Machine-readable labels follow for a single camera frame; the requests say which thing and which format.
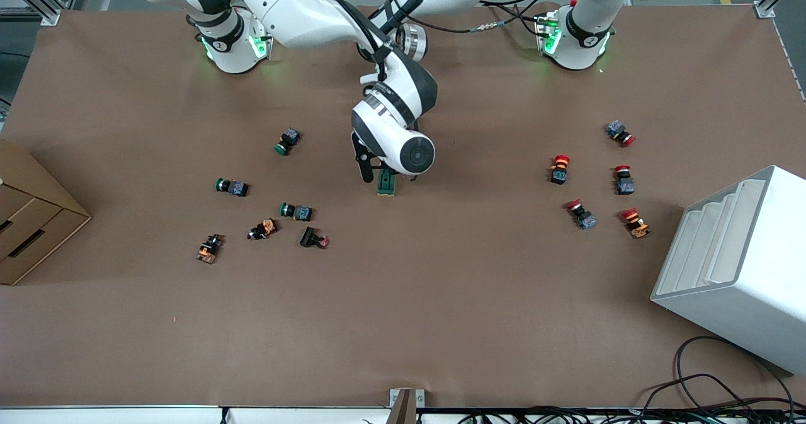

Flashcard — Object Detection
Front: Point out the black push button red block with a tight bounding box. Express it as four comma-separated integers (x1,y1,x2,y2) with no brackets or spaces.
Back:
300,226,330,249

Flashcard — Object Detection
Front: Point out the black push button orange body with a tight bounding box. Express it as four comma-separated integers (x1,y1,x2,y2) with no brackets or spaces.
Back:
247,219,279,241
196,234,224,265

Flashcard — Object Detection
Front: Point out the red emergency button orange body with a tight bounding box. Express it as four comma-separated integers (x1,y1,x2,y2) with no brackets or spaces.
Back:
621,208,651,239

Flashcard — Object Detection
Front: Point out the brown cardboard drawer box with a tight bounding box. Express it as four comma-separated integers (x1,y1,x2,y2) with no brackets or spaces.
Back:
0,137,92,286

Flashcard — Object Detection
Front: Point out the white plastic tiered storage bin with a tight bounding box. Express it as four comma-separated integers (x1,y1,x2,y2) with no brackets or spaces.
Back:
650,165,806,375

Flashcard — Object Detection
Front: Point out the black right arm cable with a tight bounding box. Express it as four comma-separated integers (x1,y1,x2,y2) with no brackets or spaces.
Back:
302,0,386,59

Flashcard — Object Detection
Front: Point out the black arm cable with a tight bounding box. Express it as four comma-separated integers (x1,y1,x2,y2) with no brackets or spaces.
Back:
302,0,386,59
403,0,567,34

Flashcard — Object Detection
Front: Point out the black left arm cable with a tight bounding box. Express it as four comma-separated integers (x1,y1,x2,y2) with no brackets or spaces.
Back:
403,0,567,34

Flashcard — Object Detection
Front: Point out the red emergency button silver ring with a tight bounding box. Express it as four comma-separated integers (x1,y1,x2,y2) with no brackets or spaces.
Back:
565,200,598,231

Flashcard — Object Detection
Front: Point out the black base connector cable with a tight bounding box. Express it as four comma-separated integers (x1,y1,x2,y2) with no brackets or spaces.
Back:
479,0,548,37

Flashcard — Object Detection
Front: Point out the metal table edge bracket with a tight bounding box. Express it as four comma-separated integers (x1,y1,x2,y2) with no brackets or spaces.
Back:
389,388,426,424

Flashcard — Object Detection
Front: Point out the black cable bundle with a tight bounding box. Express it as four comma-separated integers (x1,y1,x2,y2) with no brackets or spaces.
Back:
434,374,806,424

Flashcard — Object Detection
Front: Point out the black looped cable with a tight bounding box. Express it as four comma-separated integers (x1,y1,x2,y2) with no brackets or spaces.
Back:
674,336,797,412

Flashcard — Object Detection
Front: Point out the white table edge rail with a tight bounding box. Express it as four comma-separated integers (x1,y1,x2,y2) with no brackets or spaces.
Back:
0,405,391,424

